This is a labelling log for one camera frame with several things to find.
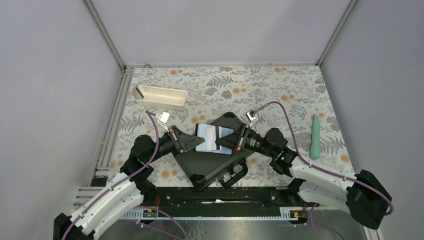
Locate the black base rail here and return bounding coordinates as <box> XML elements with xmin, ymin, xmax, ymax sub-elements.
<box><xmin>135</xmin><ymin>187</ymin><xmax>313</xmax><ymax>220</ymax></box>

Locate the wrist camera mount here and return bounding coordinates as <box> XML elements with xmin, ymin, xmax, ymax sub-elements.
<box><xmin>155</xmin><ymin>111</ymin><xmax>170</xmax><ymax>132</ymax></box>
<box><xmin>245</xmin><ymin>110</ymin><xmax>258</xmax><ymax>128</ymax></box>

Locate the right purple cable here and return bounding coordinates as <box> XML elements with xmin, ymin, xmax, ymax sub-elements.
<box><xmin>253</xmin><ymin>100</ymin><xmax>395</xmax><ymax>216</ymax></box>

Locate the purple cable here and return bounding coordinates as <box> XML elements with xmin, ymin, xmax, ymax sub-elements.
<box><xmin>253</xmin><ymin>100</ymin><xmax>395</xmax><ymax>216</ymax></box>
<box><xmin>61</xmin><ymin>110</ymin><xmax>161</xmax><ymax>240</ymax></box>

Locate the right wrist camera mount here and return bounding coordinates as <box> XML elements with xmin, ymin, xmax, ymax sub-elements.
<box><xmin>245</xmin><ymin>110</ymin><xmax>258</xmax><ymax>128</ymax></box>

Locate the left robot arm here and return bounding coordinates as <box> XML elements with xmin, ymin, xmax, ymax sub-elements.
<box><xmin>53</xmin><ymin>126</ymin><xmax>205</xmax><ymax>240</ymax></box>

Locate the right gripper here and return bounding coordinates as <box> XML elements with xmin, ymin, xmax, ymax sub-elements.
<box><xmin>215</xmin><ymin>123</ymin><xmax>276</xmax><ymax>158</ymax></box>

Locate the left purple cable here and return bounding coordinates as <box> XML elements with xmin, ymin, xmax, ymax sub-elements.
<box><xmin>61</xmin><ymin>110</ymin><xmax>161</xmax><ymax>240</ymax></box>

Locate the floral tablecloth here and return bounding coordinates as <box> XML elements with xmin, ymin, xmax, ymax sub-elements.
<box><xmin>109</xmin><ymin>66</ymin><xmax>353</xmax><ymax>179</ymax></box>

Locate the dark grey hard case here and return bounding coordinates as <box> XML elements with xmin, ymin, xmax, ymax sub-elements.
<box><xmin>173</xmin><ymin>112</ymin><xmax>254</xmax><ymax>191</ymax></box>

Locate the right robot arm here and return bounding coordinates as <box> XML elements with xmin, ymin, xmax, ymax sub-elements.
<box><xmin>215</xmin><ymin>127</ymin><xmax>393</xmax><ymax>230</ymax></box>

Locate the white plastic tray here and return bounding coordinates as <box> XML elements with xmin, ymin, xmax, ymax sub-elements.
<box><xmin>133</xmin><ymin>85</ymin><xmax>188</xmax><ymax>111</ymax></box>

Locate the mint green tube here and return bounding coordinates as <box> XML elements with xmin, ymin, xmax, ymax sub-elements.
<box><xmin>309</xmin><ymin>115</ymin><xmax>321</xmax><ymax>160</ymax></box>

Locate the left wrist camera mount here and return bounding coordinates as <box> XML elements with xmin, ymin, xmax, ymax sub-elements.
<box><xmin>155</xmin><ymin>111</ymin><xmax>170</xmax><ymax>132</ymax></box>

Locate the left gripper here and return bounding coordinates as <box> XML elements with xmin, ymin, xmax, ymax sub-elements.
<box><xmin>146</xmin><ymin>125</ymin><xmax>205</xmax><ymax>164</ymax></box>

